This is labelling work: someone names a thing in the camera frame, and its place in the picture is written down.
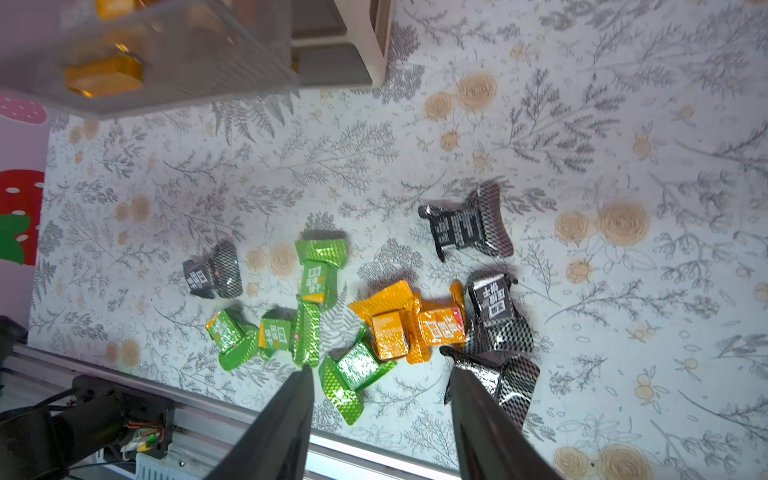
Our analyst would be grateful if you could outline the orange cookie packet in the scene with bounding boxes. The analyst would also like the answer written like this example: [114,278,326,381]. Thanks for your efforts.
[416,281,466,347]
[95,0,140,21]
[348,281,432,365]
[65,53,145,98]

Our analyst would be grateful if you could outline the cream drawer organizer cabinet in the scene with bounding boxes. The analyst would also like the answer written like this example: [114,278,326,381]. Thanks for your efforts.
[292,0,396,89]

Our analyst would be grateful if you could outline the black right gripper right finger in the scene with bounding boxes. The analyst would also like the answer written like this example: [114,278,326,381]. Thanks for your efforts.
[450,368,559,480]

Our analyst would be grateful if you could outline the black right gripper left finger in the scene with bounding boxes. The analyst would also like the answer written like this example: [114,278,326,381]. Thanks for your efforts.
[207,366,314,480]

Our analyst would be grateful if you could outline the black checkered cookie packet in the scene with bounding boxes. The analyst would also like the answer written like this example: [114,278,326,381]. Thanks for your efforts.
[440,346,540,429]
[418,182,514,263]
[182,240,243,299]
[465,272,534,354]

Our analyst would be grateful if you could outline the green cookie packet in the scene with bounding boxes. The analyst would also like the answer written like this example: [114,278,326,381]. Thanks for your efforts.
[318,327,396,426]
[295,239,348,311]
[205,308,260,372]
[258,301,321,368]

